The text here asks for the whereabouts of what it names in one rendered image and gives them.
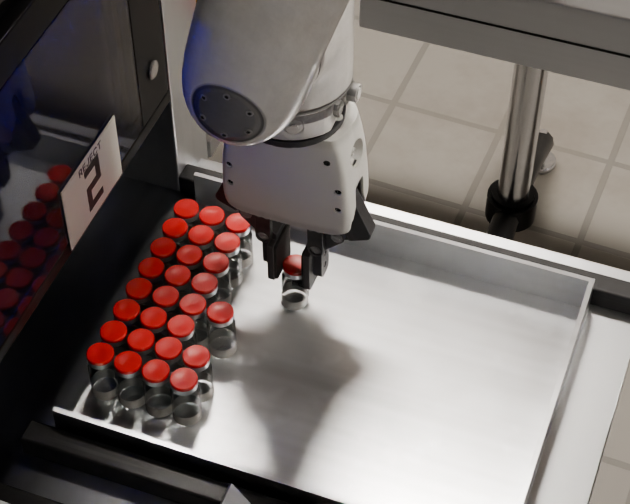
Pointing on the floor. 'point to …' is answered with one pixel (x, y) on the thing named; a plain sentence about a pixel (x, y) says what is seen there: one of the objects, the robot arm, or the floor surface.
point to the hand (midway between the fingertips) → (295, 253)
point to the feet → (506, 216)
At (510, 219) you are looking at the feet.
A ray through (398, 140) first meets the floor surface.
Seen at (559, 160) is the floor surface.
